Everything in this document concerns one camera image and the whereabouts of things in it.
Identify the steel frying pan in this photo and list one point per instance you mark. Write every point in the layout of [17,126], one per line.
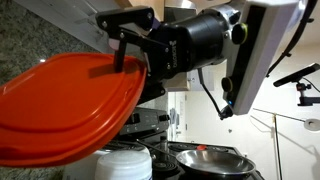
[210,162]

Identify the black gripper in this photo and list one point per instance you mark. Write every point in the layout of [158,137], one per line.
[188,44]

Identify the white wipes canister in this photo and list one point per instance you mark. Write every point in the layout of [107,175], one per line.
[124,165]

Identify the red plastic lid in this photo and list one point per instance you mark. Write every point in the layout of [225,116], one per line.
[66,108]

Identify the black electric stove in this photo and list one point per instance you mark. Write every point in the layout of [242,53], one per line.
[150,126]

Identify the white two-slot toaster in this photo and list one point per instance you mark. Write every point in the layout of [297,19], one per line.
[85,168]

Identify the steel range hood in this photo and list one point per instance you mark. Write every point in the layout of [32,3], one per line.
[175,10]

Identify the floor lamp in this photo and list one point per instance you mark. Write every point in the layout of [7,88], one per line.
[296,143]

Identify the black camera on stand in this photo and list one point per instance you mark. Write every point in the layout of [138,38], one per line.
[301,87]

